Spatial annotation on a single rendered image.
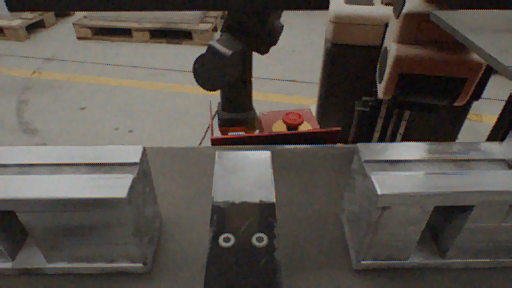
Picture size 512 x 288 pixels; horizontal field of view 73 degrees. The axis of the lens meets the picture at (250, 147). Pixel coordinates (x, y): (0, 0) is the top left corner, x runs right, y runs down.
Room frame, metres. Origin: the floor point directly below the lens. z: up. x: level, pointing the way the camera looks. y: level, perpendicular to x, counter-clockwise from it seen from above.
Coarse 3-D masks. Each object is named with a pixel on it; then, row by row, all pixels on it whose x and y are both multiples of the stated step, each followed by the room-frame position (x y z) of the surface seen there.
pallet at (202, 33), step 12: (216, 12) 3.26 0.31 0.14; (84, 24) 2.96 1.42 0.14; (96, 24) 2.95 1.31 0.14; (108, 24) 2.94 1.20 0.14; (120, 24) 2.94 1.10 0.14; (132, 24) 2.94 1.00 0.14; (144, 24) 2.94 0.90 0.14; (156, 24) 2.94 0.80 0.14; (168, 24) 2.94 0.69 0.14; (180, 24) 2.94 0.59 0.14; (192, 24) 2.94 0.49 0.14; (204, 24) 2.94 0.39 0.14; (216, 24) 3.14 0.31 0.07; (84, 36) 2.96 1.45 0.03; (96, 36) 2.99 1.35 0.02; (108, 36) 2.99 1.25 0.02; (120, 36) 2.99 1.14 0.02; (132, 36) 2.99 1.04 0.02; (144, 36) 2.90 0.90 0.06; (192, 36) 2.84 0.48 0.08; (204, 36) 2.82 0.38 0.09
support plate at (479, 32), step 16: (432, 16) 0.47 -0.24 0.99; (448, 16) 0.46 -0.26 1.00; (464, 16) 0.46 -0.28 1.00; (480, 16) 0.46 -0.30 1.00; (496, 16) 0.46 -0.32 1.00; (464, 32) 0.40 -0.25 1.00; (480, 32) 0.40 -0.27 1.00; (496, 32) 0.40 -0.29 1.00; (480, 48) 0.36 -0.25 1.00; (496, 48) 0.35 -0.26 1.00; (496, 64) 0.32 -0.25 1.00
